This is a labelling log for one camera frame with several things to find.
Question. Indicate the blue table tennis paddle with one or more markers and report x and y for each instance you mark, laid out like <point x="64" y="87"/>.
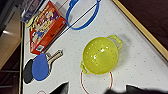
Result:
<point x="40" y="66"/>

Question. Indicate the long wooden table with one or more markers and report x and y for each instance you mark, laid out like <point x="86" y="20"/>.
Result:
<point x="8" y="40"/>

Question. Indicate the orange snack bag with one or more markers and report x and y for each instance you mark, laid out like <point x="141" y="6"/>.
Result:
<point x="31" y="8"/>

